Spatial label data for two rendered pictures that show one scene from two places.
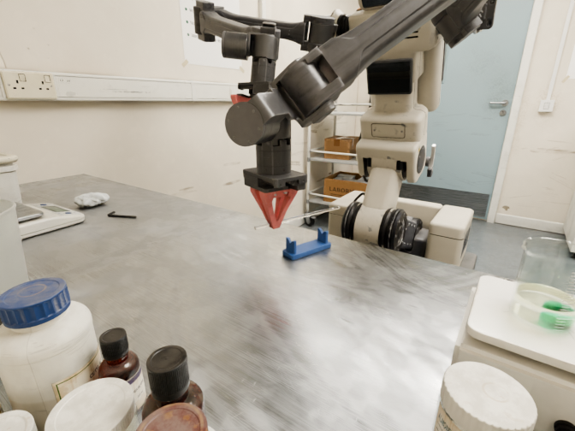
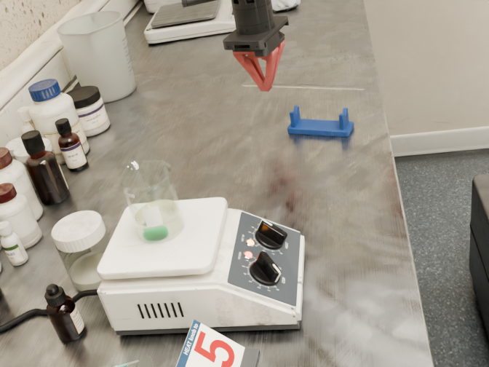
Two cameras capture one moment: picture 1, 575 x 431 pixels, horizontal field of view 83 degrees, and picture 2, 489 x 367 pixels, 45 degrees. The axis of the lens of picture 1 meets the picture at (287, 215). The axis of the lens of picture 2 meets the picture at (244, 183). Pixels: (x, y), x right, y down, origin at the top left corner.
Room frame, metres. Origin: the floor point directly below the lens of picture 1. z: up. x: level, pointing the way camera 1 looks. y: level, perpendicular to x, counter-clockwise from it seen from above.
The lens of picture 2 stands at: (0.15, -0.75, 1.20)
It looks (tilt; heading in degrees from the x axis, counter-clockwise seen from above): 32 degrees down; 68
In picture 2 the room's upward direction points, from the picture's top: 12 degrees counter-clockwise
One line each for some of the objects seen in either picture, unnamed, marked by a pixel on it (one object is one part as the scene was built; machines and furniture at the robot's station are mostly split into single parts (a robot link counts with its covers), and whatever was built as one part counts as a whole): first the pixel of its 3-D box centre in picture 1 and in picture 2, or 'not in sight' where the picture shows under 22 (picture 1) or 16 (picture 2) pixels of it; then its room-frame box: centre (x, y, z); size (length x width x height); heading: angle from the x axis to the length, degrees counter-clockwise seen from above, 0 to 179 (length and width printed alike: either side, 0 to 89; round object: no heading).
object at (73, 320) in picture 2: not in sight; (61, 309); (0.13, -0.22, 0.78); 0.03 x 0.03 x 0.07
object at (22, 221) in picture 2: not in sight; (14, 215); (0.12, 0.00, 0.79); 0.05 x 0.05 x 0.09
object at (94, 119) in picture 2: not in sight; (86, 111); (0.29, 0.28, 0.79); 0.07 x 0.07 x 0.07
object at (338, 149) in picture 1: (354, 157); not in sight; (2.70, -0.56, 0.59); 0.65 x 0.48 x 0.93; 55
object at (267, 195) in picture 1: (271, 200); (263, 59); (0.54, 0.03, 0.87); 0.07 x 0.07 x 0.09; 36
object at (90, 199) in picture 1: (91, 198); (283, 1); (0.88, 0.55, 0.77); 0.08 x 0.08 x 0.04; 58
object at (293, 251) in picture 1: (307, 242); (319, 120); (0.58, -0.04, 0.77); 0.10 x 0.03 x 0.04; 126
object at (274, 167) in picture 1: (273, 160); (253, 15); (0.53, 0.02, 0.94); 0.10 x 0.07 x 0.07; 36
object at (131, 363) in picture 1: (121, 372); (70, 144); (0.23, 0.15, 0.79); 0.03 x 0.03 x 0.08
